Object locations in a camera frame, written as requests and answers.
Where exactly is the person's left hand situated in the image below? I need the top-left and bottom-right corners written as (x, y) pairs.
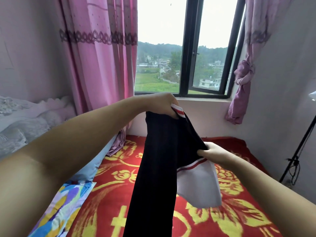
top-left (141, 92), bottom-right (181, 120)

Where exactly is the person's right hand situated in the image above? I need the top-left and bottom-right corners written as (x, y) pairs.
top-left (197, 142), bottom-right (243, 170)

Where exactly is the black garment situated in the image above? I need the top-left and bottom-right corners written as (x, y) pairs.
top-left (122, 103), bottom-right (224, 237)

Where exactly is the person's left forearm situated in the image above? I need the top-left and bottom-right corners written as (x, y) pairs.
top-left (0, 96), bottom-right (151, 237)

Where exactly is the person's right forearm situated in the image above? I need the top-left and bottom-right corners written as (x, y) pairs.
top-left (232, 158), bottom-right (316, 237)

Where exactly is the dark framed window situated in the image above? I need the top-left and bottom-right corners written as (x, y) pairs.
top-left (133, 0), bottom-right (247, 99)

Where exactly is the wide pink curtain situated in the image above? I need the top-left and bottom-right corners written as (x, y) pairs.
top-left (57, 0), bottom-right (139, 157)

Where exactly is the narrow pink curtain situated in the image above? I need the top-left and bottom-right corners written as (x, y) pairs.
top-left (224, 0), bottom-right (292, 125)

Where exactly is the pale blue pillow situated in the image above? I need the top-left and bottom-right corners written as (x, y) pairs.
top-left (69, 131), bottom-right (121, 183)

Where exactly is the red and yellow blanket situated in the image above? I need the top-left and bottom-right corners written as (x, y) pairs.
top-left (27, 135), bottom-right (284, 237)

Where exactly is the white tufted headboard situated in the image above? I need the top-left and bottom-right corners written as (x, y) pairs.
top-left (0, 95), bottom-right (77, 161)

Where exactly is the blue patterned pillow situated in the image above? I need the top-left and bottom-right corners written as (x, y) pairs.
top-left (27, 180), bottom-right (97, 237)

